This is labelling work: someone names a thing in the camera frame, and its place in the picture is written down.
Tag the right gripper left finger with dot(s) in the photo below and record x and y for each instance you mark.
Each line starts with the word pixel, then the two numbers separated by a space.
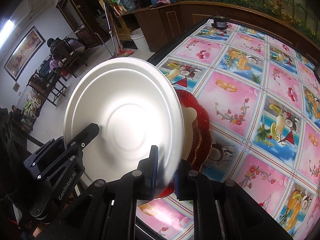
pixel 148 180

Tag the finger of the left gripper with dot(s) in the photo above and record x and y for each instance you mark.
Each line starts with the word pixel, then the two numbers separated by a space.
pixel 83 138

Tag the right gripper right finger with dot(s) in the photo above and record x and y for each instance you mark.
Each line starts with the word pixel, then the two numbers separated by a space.
pixel 184 181

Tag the small red gold-rimmed plate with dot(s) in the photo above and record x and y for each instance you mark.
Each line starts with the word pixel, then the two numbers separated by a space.
pixel 197 139

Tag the white paper bowl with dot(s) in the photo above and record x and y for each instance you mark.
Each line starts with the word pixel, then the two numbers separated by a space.
pixel 135 107
pixel 189 117

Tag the wooden chair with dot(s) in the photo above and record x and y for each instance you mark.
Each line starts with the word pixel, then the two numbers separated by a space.
pixel 49 88

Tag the seated person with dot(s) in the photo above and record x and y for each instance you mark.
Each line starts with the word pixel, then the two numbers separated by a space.
pixel 59 49

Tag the red broom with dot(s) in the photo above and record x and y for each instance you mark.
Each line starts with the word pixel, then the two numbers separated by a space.
pixel 122 52

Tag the colourful fruit pattern tablecloth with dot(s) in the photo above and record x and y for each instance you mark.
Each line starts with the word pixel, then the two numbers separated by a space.
pixel 237 117

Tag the white plastic bucket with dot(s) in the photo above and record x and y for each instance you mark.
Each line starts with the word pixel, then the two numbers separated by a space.
pixel 138 38

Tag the wooden counter cabinet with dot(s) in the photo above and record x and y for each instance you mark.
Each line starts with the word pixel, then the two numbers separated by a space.
pixel 164 24

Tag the small black table device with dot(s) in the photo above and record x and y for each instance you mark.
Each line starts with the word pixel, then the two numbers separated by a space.
pixel 220 22

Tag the black table frame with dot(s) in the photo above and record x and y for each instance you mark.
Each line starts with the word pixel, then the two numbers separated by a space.
pixel 175 45

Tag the mop with steel handle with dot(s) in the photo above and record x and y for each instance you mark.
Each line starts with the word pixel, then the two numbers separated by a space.
pixel 110 28

